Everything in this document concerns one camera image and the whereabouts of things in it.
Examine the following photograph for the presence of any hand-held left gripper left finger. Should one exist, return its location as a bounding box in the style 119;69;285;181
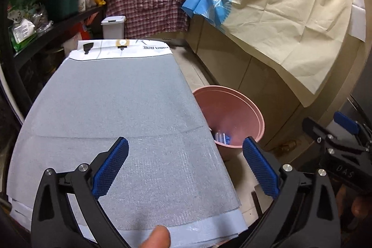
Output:
30;136;137;248

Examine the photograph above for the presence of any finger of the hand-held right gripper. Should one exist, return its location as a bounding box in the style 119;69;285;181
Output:
302;117;364;156
334;111;372;150

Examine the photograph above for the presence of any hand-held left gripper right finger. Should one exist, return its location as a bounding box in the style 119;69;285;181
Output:
238;136;342;248

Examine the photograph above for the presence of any pink plastic bin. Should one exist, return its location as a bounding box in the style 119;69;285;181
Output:
192;86;266;160

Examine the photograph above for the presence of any person's right hand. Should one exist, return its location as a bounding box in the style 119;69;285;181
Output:
339;187;372;232

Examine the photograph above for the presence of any person's left hand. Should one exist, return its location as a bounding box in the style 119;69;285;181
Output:
138;225;171;248

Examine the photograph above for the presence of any brown bottle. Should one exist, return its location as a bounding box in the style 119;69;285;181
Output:
275;140;297;154

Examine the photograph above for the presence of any cream and blue printed tablecloth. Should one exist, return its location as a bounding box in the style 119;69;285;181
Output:
182;0;353;107

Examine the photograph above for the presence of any white lidded bin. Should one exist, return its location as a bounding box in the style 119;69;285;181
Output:
101;16;126;40

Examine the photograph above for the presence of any orange printed sack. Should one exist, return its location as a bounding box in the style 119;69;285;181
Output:
83;20;93;39

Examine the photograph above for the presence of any black shelf rack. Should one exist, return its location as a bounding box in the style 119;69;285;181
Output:
0;0;109;115

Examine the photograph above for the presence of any green and white packet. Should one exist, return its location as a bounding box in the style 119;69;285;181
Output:
9;18;38;51

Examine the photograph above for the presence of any clear plastic bag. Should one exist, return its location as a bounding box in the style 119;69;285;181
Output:
30;11;54;32

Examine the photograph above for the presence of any green storage box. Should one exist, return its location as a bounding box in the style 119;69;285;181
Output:
41;0;82;22

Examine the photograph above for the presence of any red plaid shirt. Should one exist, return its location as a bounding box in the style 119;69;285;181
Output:
104;0;195;35

